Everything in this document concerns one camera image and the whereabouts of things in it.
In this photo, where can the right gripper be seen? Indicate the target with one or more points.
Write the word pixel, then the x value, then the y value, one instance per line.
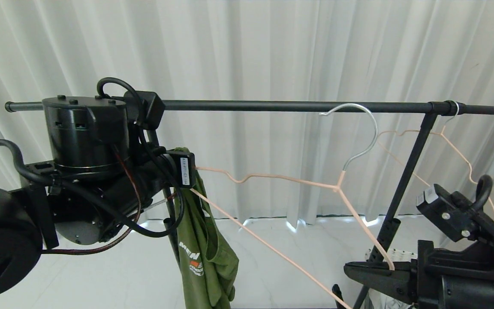
pixel 465 292

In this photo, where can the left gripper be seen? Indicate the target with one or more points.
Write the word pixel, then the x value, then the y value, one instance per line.
pixel 101 206

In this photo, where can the pink clothes hanger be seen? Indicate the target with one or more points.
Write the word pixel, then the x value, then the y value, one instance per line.
pixel 338 187
pixel 456 149

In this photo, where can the green long-sleeved shirt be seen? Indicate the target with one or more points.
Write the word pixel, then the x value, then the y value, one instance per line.
pixel 204 266

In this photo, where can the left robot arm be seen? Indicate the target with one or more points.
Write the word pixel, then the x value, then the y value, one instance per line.
pixel 2 244

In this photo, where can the white laundry basket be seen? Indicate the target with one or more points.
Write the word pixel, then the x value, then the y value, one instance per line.
pixel 401 254

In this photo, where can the black clothes rack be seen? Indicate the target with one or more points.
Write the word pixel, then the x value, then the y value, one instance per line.
pixel 272 105

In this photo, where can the white curtain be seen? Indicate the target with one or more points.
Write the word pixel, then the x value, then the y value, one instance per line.
pixel 272 51

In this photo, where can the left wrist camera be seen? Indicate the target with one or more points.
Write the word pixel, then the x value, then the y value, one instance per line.
pixel 148 109

